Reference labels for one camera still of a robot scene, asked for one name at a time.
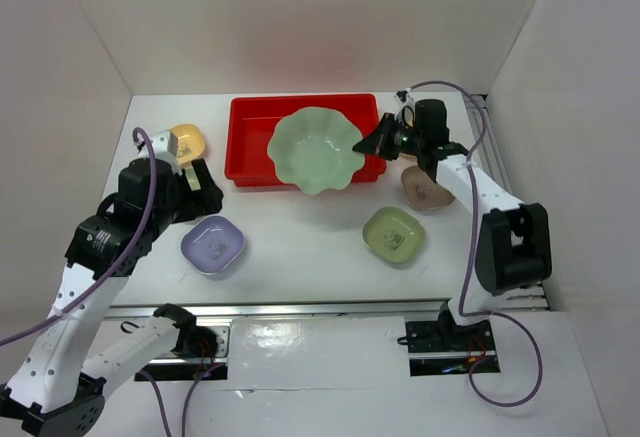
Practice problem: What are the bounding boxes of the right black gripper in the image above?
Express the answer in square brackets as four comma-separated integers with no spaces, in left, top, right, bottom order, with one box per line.
[352,113,424,161]

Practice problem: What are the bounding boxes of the brown square plate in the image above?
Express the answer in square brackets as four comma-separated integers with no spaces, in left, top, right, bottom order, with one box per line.
[401,166,455,211]

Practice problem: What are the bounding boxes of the large green scalloped bowl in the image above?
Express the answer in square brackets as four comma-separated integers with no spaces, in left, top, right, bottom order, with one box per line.
[267,107,365,195]

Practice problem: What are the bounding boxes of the green square plate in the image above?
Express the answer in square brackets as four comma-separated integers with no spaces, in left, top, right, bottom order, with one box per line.
[362,206,426,265]

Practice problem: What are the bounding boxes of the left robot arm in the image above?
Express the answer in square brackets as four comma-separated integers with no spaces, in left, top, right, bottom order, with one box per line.
[1,158,223,436]

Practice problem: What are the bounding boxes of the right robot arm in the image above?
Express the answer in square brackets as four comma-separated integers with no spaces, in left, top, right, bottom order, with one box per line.
[353,99,552,349]

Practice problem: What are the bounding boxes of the red plastic bin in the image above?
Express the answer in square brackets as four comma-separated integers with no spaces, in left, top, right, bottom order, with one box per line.
[224,93,379,187]

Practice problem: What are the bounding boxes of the yellow square plate left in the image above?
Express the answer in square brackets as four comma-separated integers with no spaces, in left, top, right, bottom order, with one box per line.
[171,124,206,166]

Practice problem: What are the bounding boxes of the purple square plate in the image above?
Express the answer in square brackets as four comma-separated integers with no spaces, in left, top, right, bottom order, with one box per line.
[180,215,246,275]

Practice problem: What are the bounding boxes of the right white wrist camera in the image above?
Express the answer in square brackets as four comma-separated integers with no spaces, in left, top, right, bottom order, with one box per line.
[395,88,415,127]

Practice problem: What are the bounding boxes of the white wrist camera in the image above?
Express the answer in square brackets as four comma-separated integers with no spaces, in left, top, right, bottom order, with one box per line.
[395,88,415,127]
[150,130,179,167]

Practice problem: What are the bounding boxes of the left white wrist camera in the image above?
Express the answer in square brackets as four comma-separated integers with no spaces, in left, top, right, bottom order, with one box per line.
[150,130,179,167]

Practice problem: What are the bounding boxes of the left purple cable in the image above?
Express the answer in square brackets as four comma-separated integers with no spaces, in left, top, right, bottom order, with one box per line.
[0,126,226,437]

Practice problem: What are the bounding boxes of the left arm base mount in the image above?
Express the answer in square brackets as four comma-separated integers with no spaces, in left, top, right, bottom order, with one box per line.
[143,322,231,382]

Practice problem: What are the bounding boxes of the aluminium rail front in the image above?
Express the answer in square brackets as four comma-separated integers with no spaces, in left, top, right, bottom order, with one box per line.
[107,298,451,321]

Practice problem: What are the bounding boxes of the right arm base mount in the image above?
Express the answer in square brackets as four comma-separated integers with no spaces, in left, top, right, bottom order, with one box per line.
[397,321,501,377]

